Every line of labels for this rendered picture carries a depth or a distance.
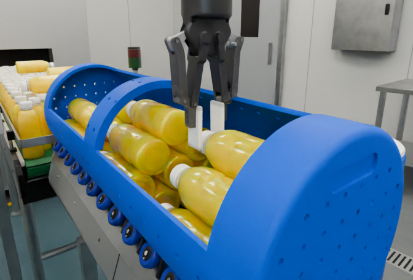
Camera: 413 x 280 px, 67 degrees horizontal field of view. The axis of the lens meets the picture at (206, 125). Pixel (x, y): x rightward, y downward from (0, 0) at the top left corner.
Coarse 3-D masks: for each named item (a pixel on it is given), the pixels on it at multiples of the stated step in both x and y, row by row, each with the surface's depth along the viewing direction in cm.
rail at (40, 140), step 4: (40, 136) 108; (44, 136) 109; (48, 136) 109; (52, 136) 110; (24, 140) 105; (28, 140) 106; (32, 140) 106; (36, 140) 107; (40, 140) 108; (44, 140) 109; (48, 140) 110; (52, 140) 110; (56, 140) 111; (24, 144) 105; (28, 144) 106; (32, 144) 107; (36, 144) 108; (40, 144) 108; (24, 148) 106
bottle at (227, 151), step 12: (216, 132) 48; (228, 132) 45; (240, 132) 45; (204, 144) 49; (216, 144) 45; (228, 144) 43; (240, 144) 42; (252, 144) 41; (216, 156) 44; (228, 156) 42; (240, 156) 41; (216, 168) 45; (228, 168) 42; (240, 168) 40
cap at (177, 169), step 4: (180, 164) 49; (184, 164) 50; (176, 168) 48; (180, 168) 48; (172, 172) 48; (176, 172) 48; (172, 176) 48; (176, 176) 47; (172, 180) 48; (172, 184) 49
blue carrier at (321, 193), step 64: (64, 128) 73; (256, 128) 59; (320, 128) 31; (128, 192) 45; (256, 192) 28; (320, 192) 28; (384, 192) 37; (192, 256) 32; (256, 256) 26; (320, 256) 31; (384, 256) 42
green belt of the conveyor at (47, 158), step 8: (48, 152) 116; (24, 160) 109; (32, 160) 108; (40, 160) 109; (48, 160) 110; (24, 168) 114; (32, 168) 106; (40, 168) 108; (48, 168) 109; (32, 176) 107
